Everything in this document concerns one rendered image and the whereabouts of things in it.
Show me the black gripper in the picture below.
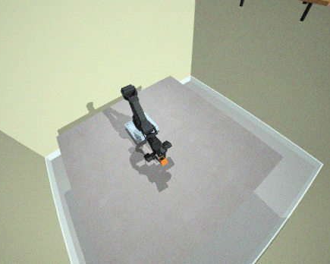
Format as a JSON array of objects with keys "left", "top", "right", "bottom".
[{"left": 144, "top": 141, "right": 172, "bottom": 162}]

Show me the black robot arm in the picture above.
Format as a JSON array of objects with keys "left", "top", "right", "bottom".
[{"left": 121, "top": 84, "right": 168, "bottom": 158}]

